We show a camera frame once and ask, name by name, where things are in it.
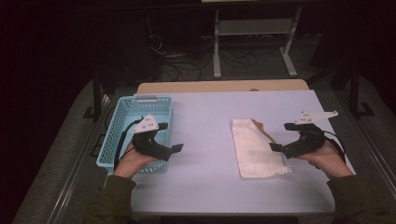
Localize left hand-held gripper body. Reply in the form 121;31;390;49
132;114;173;162

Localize person's right hand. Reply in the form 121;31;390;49
295;139;355;180

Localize white metal stand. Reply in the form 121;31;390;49
212;6;304;79

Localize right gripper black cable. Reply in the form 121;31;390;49
322;130;347;165

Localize brown cloth piece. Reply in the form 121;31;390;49
251;119;276;145

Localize wooden table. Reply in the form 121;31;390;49
136;78;310;95

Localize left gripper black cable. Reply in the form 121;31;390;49
113;118;145;172

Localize black floor cables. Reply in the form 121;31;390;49
148;33;281;82

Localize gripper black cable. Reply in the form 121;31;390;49
322;130;347;165
113;118;145;172

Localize white cloth bag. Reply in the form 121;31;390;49
231;119;294;180

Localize person's left hand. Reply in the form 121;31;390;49
113;143;159;179

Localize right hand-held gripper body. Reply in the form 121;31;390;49
281;109;340;160

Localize light blue plastic basket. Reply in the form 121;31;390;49
95;94;173;175

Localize white board sheet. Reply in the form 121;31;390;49
129;90;357;217

